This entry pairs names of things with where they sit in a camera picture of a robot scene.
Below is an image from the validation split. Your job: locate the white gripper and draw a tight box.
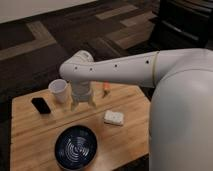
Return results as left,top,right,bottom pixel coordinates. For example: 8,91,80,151
71,82,96,111

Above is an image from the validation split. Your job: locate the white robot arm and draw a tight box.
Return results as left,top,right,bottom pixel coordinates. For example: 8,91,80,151
59,48,213,171

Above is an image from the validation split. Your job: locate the white paper cup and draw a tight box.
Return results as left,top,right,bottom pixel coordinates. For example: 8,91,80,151
48,79,68,103

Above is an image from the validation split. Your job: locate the white sponge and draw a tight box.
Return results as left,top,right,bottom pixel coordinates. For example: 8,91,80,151
104,110,124,125

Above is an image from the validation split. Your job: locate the black smartphone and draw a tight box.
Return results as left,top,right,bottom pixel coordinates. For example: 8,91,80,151
31,97,51,114

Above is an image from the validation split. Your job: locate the dark blue patterned bowl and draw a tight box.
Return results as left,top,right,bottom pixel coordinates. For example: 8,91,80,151
54,125,98,171

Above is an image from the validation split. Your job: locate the black furniture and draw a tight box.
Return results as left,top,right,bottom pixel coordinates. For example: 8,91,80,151
148,0,213,50

